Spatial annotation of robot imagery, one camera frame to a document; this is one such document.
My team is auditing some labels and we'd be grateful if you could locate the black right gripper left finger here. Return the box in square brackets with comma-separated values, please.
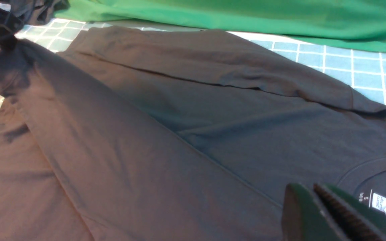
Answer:
[281, 183, 349, 241]

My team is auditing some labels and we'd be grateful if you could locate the dark gray long-sleeved shirt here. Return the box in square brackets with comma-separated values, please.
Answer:
[0, 26, 386, 241]

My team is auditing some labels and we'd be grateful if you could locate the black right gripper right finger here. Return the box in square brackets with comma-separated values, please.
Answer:
[314, 184, 386, 241]

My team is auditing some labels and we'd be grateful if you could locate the green backdrop cloth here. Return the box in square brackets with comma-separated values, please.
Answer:
[55, 0, 386, 52]

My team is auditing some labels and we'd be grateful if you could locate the crumpled dark gray garment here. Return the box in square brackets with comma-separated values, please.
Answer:
[0, 0, 70, 40]

